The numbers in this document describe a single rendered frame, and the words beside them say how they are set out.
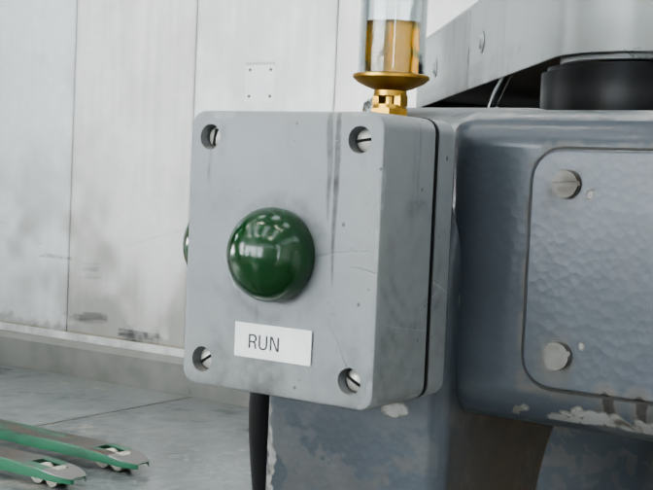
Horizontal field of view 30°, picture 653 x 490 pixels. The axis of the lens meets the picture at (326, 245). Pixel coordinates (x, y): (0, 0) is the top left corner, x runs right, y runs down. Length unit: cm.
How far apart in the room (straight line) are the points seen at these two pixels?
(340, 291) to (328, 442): 8
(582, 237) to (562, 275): 1
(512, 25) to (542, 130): 22
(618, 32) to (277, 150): 18
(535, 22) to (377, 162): 22
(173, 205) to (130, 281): 58
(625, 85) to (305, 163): 17
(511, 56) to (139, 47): 703
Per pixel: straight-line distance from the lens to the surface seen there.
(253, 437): 48
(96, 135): 782
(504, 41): 63
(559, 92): 52
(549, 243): 39
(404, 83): 45
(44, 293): 816
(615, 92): 50
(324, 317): 37
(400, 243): 37
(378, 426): 42
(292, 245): 37
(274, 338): 38
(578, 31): 52
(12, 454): 544
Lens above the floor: 131
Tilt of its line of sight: 3 degrees down
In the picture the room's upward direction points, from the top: 3 degrees clockwise
